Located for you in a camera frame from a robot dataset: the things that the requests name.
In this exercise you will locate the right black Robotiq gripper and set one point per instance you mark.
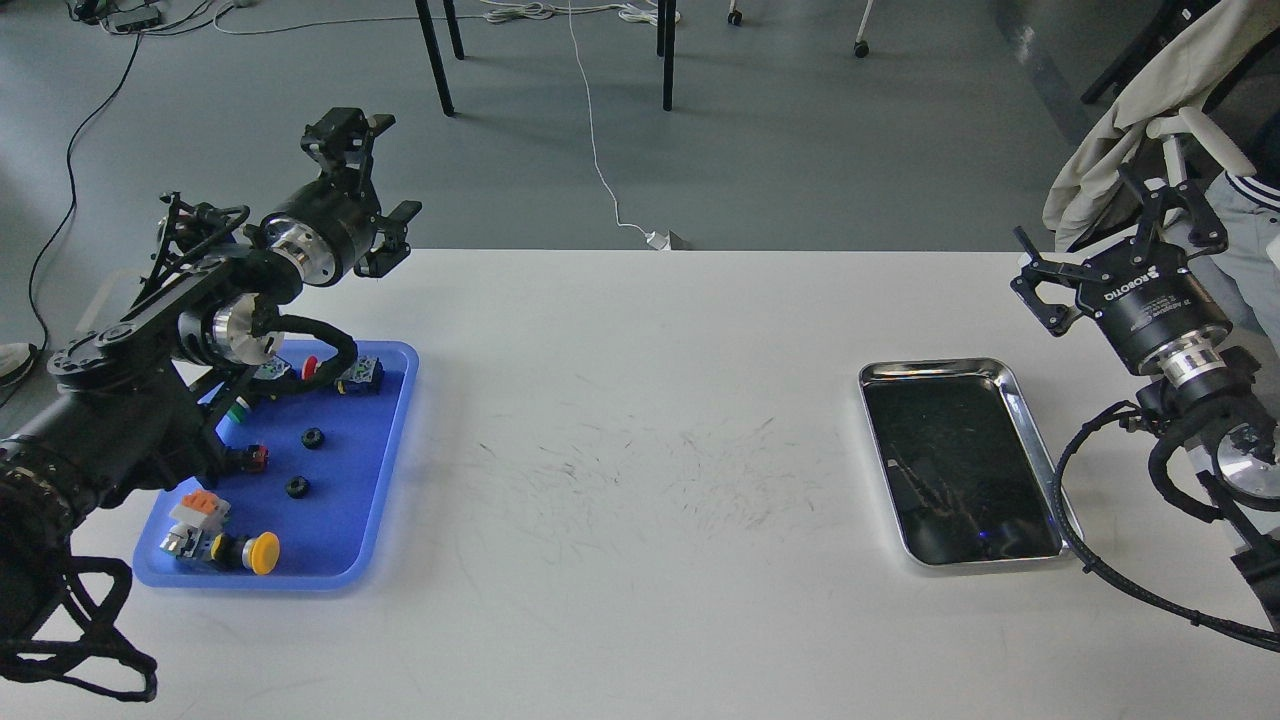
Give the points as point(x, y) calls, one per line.
point(1150, 305)

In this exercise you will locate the red push button switch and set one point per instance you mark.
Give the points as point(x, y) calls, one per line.
point(363, 377)

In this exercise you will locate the silver metal tray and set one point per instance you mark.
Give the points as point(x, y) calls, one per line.
point(963, 463)

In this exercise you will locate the small black gear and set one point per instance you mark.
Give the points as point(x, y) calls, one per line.
point(297, 487)
point(312, 438)

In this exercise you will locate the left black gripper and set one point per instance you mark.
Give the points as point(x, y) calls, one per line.
point(328, 226)

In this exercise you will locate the black table leg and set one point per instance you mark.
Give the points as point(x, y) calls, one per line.
point(434, 48)
point(666, 12)

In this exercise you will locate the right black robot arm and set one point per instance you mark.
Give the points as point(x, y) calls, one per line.
point(1199, 403)

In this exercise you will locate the beige jacket on chair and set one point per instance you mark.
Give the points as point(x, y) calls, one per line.
point(1198, 69)

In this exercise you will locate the black table leg right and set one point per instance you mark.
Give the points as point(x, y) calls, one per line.
point(666, 12)

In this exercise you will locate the yellow push button switch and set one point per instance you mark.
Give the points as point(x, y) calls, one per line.
point(222, 552)

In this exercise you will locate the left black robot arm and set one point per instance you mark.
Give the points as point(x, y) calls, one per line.
point(140, 399)

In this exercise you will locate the white power adapter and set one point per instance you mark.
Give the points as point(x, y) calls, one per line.
point(666, 241)

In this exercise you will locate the black table leg left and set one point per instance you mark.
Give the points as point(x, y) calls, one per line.
point(434, 48)

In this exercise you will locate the green push button switch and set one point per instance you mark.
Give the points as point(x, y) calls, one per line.
point(238, 410)

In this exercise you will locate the blue plastic tray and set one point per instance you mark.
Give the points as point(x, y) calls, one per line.
point(327, 537)

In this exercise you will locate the orange grey contact block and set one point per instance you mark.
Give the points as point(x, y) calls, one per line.
point(203, 510)

